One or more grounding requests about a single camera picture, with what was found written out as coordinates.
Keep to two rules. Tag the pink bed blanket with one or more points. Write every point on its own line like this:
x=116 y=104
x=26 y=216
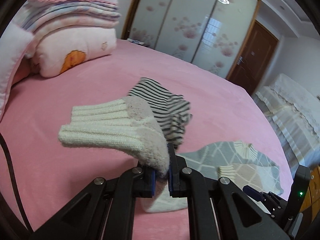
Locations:
x=40 y=176

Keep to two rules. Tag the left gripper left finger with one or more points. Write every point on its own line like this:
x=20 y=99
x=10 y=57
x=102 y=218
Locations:
x=104 y=209

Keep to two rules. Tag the white lace covered furniture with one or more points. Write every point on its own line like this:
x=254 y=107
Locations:
x=293 y=113

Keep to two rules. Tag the grey white diamond sweater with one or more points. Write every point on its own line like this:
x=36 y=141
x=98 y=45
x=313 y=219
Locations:
x=129 y=125

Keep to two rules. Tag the white pillow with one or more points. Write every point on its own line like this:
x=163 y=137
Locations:
x=14 y=44

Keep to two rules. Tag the brown wooden door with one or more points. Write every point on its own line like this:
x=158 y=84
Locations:
x=254 y=59

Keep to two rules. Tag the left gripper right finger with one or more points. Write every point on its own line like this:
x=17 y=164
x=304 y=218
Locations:
x=218 y=209

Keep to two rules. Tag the folded striped pink quilt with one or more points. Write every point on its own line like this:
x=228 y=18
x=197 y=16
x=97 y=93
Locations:
x=35 y=15

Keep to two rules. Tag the floral sliding wardrobe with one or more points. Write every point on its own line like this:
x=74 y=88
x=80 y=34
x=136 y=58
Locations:
x=207 y=33

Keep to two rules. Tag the black white striped garment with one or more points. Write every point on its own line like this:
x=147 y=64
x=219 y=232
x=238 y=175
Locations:
x=171 y=111

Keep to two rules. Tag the pink pillow orange print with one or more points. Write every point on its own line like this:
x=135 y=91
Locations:
x=66 y=48

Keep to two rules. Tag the wooden drawer cabinet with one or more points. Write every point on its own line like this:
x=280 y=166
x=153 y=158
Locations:
x=310 y=206

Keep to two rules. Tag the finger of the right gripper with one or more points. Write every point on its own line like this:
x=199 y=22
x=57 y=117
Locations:
x=253 y=193

